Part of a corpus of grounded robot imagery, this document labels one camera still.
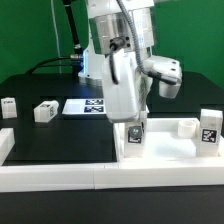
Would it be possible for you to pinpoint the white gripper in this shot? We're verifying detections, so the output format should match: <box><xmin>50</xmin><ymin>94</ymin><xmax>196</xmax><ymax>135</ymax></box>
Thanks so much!
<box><xmin>102</xmin><ymin>50</ymin><xmax>149</xmax><ymax>138</ymax></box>

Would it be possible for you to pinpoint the white square tabletop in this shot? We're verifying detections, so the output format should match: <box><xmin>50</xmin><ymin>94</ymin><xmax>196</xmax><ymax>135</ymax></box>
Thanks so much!
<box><xmin>114</xmin><ymin>118</ymin><xmax>224</xmax><ymax>161</ymax></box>

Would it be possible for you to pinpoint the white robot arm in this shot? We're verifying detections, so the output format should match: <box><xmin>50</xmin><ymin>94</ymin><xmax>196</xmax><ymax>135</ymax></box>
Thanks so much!
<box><xmin>84</xmin><ymin>0</ymin><xmax>154</xmax><ymax>139</ymax></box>

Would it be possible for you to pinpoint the white sheet with tags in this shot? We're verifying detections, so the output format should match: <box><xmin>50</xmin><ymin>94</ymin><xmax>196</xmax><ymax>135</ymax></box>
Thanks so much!
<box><xmin>62</xmin><ymin>98</ymin><xmax>105</xmax><ymax>115</ymax></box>

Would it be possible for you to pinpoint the white front barrier wall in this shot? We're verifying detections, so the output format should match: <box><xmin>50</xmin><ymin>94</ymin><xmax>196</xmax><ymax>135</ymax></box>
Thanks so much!
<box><xmin>0</xmin><ymin>158</ymin><xmax>224</xmax><ymax>192</ymax></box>

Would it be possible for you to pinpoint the white barrier wall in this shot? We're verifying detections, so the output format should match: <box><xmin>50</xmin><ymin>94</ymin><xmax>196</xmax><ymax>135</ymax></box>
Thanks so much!
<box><xmin>0</xmin><ymin>128</ymin><xmax>15</xmax><ymax>166</ymax></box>
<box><xmin>0</xmin><ymin>158</ymin><xmax>224</xmax><ymax>192</ymax></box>

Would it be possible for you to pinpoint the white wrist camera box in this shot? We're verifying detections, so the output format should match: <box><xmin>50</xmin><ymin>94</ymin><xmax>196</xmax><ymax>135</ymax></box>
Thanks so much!
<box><xmin>144</xmin><ymin>55</ymin><xmax>182</xmax><ymax>99</ymax></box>

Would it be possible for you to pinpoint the black cable hose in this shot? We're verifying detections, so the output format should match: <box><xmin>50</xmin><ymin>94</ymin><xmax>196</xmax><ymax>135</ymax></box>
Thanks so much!
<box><xmin>25</xmin><ymin>0</ymin><xmax>84</xmax><ymax>75</ymax></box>

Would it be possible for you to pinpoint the white left barrier wall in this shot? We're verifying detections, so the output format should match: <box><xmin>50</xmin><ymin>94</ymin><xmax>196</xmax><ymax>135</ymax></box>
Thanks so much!
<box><xmin>0</xmin><ymin>128</ymin><xmax>15</xmax><ymax>166</ymax></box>

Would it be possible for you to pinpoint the grey thin cable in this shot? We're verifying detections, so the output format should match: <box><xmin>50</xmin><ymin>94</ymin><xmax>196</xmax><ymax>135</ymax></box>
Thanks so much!
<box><xmin>50</xmin><ymin>0</ymin><xmax>63</xmax><ymax>75</ymax></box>

